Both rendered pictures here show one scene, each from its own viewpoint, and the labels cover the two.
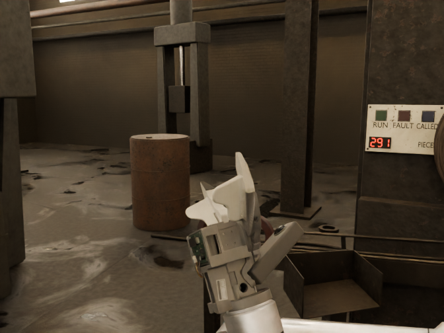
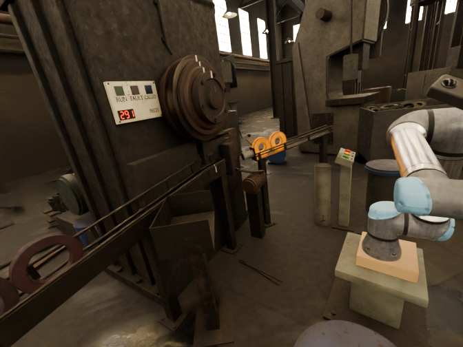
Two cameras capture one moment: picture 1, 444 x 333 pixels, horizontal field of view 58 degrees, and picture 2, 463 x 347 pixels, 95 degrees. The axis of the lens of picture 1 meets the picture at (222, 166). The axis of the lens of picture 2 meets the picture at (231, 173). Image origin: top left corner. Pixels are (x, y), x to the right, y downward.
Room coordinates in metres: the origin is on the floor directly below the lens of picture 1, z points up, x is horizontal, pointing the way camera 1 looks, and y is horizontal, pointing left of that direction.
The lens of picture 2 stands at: (0.97, 0.38, 1.10)
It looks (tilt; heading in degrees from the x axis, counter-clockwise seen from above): 19 degrees down; 277
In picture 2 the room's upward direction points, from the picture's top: 8 degrees counter-clockwise
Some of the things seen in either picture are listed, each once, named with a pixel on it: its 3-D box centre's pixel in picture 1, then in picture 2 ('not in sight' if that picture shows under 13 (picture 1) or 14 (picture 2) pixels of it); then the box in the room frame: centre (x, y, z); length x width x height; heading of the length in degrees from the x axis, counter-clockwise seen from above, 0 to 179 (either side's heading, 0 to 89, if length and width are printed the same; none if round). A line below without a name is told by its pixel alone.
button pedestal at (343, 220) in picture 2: not in sight; (345, 189); (0.29, -1.20, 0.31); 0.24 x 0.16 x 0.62; 63
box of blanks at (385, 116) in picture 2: not in sight; (407, 132); (-1.01, -2.52, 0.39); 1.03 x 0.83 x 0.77; 168
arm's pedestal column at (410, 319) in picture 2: not in sight; (376, 286); (0.44, -0.47, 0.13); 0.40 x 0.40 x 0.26; 58
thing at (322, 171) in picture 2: not in sight; (322, 195); (0.45, -1.24, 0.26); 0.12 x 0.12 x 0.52
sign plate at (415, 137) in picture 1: (403, 129); (136, 101); (1.51, -0.68, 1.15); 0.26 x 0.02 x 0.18; 63
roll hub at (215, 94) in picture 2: not in sight; (212, 98); (1.17, -0.89, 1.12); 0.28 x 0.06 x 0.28; 63
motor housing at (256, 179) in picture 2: not in sight; (257, 204); (0.99, -1.17, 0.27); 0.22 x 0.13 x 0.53; 63
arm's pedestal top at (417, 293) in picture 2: not in sight; (379, 261); (0.44, -0.47, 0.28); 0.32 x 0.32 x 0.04; 58
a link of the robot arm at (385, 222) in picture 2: not in sight; (386, 218); (0.43, -0.48, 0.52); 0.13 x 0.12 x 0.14; 156
